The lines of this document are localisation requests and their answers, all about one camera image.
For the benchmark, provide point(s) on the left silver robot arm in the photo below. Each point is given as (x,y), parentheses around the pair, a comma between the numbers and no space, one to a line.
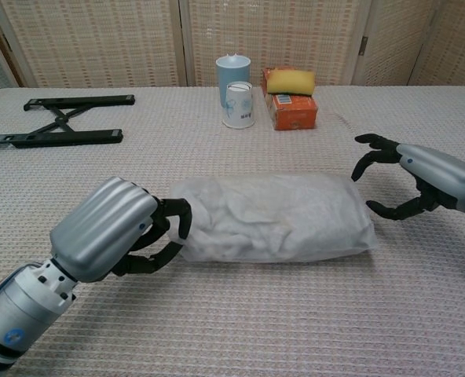
(20,314)

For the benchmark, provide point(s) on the metal screen hinge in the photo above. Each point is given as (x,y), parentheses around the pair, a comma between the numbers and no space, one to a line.
(364,43)

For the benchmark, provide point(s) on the light blue cup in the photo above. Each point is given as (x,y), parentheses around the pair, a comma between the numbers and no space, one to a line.
(232,70)

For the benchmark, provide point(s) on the white paper cup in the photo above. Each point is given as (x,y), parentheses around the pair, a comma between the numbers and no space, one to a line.
(238,108)

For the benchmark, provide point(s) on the yellow sponge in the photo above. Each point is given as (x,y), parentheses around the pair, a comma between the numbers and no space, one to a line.
(290,82)

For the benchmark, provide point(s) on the orange cardboard box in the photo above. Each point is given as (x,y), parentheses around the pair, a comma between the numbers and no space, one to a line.
(295,114)

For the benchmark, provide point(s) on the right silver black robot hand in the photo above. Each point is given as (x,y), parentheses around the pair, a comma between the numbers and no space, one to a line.
(444,176)

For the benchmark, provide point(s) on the translucent white plastic bag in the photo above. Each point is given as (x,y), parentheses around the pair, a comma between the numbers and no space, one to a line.
(279,220)

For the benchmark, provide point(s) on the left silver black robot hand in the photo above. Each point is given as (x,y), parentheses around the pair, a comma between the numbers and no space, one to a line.
(99,228)

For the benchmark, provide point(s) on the black folding laptop stand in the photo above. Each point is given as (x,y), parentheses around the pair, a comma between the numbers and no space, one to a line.
(61,118)

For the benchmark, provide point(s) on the white clothes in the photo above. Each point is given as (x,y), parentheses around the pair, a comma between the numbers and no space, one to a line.
(264,220)

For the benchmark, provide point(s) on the woven pale tablecloth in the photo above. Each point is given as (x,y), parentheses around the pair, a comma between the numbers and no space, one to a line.
(256,314)

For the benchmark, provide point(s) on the woven folding screen panel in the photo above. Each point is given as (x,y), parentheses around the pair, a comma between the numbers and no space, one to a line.
(458,43)
(275,27)
(397,43)
(95,43)

